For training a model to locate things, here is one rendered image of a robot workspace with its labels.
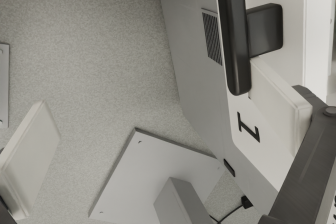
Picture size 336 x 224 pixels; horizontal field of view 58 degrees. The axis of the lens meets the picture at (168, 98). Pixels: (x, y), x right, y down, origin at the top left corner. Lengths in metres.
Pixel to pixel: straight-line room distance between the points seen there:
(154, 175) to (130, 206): 0.18
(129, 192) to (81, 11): 0.76
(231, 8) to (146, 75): 1.00
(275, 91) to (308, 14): 0.05
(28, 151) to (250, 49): 0.13
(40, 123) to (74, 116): 1.00
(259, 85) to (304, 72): 0.03
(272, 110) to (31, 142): 0.13
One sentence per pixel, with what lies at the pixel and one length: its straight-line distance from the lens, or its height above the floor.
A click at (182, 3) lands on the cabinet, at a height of 0.30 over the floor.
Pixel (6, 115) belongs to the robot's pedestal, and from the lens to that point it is 1.18.
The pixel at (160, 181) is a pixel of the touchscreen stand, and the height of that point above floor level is 0.04.
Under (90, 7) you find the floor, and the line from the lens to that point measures 1.07.
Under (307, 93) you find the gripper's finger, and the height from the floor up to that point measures 0.95.
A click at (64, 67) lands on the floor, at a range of 1.12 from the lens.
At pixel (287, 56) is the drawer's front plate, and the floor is 0.91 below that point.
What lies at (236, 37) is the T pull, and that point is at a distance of 0.18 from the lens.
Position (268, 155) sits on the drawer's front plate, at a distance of 0.27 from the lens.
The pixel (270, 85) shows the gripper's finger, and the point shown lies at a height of 0.94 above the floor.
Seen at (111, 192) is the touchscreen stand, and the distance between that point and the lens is 1.36.
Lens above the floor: 1.06
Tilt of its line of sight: 61 degrees down
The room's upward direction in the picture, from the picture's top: 143 degrees clockwise
